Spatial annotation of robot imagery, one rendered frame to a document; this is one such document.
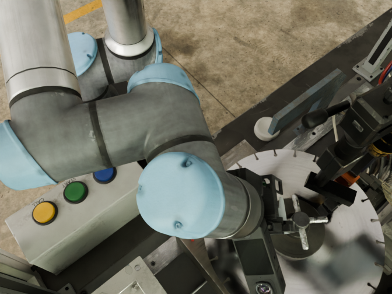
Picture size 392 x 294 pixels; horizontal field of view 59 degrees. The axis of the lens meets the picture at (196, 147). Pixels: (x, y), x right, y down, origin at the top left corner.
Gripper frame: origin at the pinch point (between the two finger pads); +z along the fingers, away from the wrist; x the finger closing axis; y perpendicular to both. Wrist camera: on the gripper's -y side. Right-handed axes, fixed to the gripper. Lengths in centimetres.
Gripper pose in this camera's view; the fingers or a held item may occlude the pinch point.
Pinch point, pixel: (279, 231)
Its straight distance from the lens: 62.5
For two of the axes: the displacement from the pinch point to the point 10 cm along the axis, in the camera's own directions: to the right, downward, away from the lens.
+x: -8.8, 1.6, 4.5
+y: -0.3, -9.6, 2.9
